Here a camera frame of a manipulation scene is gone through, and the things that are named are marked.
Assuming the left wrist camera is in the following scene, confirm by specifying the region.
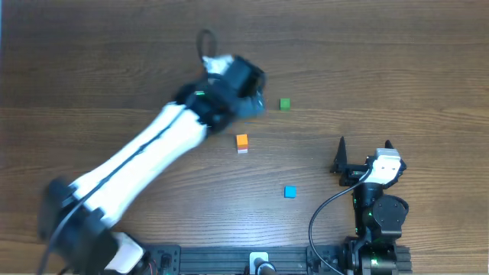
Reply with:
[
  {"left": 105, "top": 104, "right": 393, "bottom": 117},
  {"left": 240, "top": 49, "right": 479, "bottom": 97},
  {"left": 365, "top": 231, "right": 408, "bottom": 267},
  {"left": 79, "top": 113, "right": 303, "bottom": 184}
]
[{"left": 201, "top": 54, "right": 235, "bottom": 76}]

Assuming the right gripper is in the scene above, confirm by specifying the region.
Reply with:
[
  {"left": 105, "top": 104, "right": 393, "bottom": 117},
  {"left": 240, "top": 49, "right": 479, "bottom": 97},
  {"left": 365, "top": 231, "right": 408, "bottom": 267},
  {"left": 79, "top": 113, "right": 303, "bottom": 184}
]
[{"left": 330, "top": 136, "right": 395, "bottom": 188}]

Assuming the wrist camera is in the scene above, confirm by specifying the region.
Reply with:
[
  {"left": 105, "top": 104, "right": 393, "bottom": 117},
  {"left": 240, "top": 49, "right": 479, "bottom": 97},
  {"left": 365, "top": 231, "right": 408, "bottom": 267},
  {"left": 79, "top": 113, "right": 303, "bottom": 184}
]
[
  {"left": 201, "top": 54, "right": 235, "bottom": 76},
  {"left": 365, "top": 147, "right": 403, "bottom": 186}
]

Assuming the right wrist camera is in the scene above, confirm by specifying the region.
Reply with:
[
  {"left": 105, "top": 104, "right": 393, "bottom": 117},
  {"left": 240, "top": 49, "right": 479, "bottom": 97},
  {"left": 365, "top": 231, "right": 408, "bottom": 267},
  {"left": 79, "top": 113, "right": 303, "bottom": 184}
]
[{"left": 365, "top": 147, "right": 403, "bottom": 186}]

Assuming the mounting rail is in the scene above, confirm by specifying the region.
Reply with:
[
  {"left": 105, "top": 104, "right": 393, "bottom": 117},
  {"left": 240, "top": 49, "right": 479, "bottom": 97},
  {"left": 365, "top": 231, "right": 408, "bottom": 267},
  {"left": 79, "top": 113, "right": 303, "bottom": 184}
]
[{"left": 129, "top": 243, "right": 413, "bottom": 275}]

